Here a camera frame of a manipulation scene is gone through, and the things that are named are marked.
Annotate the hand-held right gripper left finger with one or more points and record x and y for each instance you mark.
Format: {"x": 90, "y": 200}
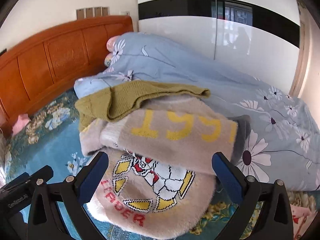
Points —
{"x": 92, "y": 178}

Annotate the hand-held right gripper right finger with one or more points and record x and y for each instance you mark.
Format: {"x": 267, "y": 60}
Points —
{"x": 227, "y": 178}

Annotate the beige fuzzy cartoon print sweater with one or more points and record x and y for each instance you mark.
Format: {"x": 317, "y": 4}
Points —
{"x": 175, "y": 120}

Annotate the olive green knit sweater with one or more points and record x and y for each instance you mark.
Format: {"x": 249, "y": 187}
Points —
{"x": 125, "y": 100}

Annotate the teal floral plush blanket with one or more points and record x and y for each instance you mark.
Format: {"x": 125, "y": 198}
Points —
{"x": 50, "y": 150}

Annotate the pink folded cloth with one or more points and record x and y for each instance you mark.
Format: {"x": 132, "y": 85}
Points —
{"x": 21, "y": 124}

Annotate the pink printed cloth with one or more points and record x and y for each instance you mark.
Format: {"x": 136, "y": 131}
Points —
{"x": 300, "y": 217}

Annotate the floral print pillow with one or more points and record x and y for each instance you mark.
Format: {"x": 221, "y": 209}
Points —
{"x": 108, "y": 59}

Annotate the light blue daisy print duvet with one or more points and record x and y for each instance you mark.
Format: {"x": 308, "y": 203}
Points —
{"x": 187, "y": 65}

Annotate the orange wooden headboard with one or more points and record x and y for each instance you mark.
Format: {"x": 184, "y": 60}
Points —
{"x": 62, "y": 52}

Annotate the pink pillow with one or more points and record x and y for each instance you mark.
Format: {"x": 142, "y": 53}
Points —
{"x": 111, "y": 43}

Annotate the white wardrobe with black band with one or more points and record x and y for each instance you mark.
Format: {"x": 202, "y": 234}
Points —
{"x": 175, "y": 25}

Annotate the beige wooden door frame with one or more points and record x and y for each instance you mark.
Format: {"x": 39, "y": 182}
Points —
{"x": 300, "y": 67}

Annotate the brown wall panel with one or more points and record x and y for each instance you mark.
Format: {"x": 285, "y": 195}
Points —
{"x": 89, "y": 13}
{"x": 105, "y": 10}
{"x": 97, "y": 11}
{"x": 80, "y": 14}

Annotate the white wall socket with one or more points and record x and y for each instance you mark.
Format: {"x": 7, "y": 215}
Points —
{"x": 125, "y": 13}

